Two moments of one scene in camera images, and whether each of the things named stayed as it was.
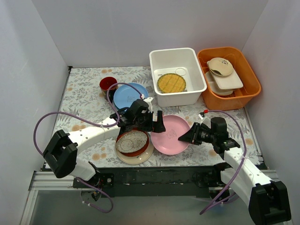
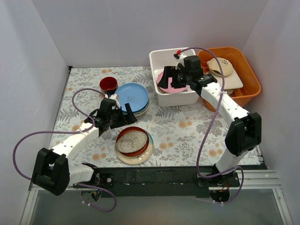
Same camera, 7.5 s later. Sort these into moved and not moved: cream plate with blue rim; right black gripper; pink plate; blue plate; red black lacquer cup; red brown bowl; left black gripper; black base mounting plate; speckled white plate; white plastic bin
Moved: left black gripper; right black gripper; pink plate
Not moved: speckled white plate; red brown bowl; blue plate; black base mounting plate; cream plate with blue rim; white plastic bin; red black lacquer cup
